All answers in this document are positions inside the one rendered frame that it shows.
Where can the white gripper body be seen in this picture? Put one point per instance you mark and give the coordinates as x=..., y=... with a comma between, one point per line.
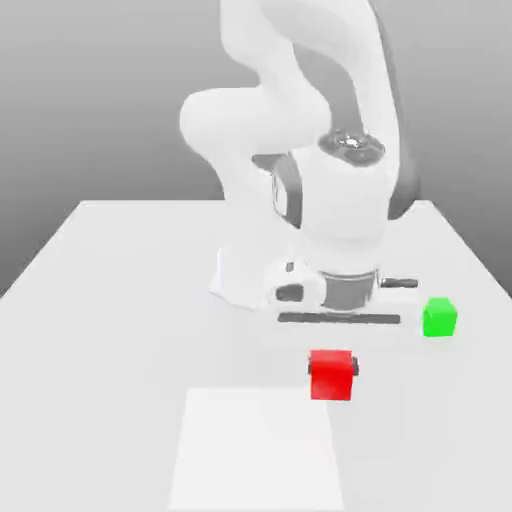
x=339, y=318

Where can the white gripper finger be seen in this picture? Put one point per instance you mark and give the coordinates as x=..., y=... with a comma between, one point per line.
x=355, y=368
x=309, y=368

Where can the small red cube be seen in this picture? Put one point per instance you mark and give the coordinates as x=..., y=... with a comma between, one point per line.
x=331, y=376

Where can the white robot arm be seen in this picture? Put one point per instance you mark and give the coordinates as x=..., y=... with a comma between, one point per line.
x=344, y=208

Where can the small green cube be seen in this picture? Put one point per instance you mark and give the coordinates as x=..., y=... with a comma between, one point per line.
x=439, y=318

